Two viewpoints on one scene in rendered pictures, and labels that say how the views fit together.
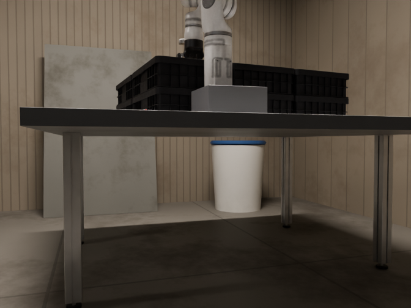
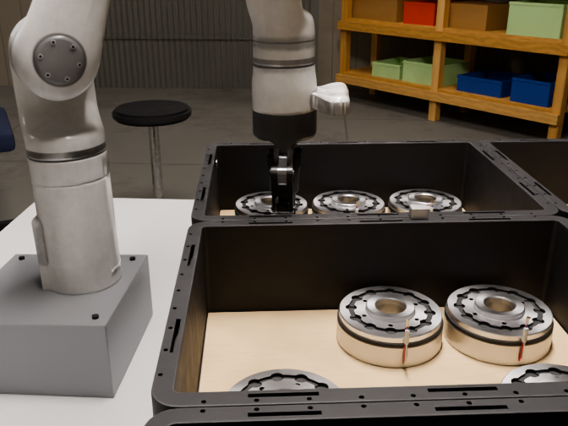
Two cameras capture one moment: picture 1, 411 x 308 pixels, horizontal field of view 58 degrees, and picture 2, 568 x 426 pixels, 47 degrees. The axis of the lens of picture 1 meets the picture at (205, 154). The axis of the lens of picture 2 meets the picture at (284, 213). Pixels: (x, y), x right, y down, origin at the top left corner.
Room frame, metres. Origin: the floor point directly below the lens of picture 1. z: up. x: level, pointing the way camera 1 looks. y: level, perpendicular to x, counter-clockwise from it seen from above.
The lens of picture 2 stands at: (1.74, -0.65, 1.19)
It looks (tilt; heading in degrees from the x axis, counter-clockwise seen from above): 22 degrees down; 111
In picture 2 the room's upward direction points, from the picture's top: straight up
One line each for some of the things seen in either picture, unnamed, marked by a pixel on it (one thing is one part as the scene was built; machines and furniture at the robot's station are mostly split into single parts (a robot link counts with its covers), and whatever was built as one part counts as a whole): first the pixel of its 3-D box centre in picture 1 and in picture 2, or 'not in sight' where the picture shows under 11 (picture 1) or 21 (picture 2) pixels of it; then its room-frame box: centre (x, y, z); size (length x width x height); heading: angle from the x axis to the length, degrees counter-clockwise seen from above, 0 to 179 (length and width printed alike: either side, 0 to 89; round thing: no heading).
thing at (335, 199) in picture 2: not in sight; (348, 200); (1.52, 0.18, 0.86); 0.05 x 0.05 x 0.01
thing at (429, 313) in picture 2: not in sight; (390, 312); (1.64, -0.09, 0.86); 0.10 x 0.10 x 0.01
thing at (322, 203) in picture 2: not in sight; (348, 204); (1.52, 0.18, 0.86); 0.10 x 0.10 x 0.01
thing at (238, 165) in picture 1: (238, 174); not in sight; (3.45, -0.30, 0.32); 0.52 x 0.52 x 0.64
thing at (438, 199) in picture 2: not in sight; (425, 199); (1.62, 0.23, 0.86); 0.05 x 0.05 x 0.01
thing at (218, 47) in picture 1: (218, 64); (77, 217); (1.23, -0.04, 0.88); 0.09 x 0.09 x 0.17; 21
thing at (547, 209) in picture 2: (177, 71); (357, 182); (1.55, 0.11, 0.92); 0.40 x 0.30 x 0.02; 24
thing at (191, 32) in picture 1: (192, 35); (300, 80); (1.49, 0.05, 1.05); 0.11 x 0.09 x 0.06; 18
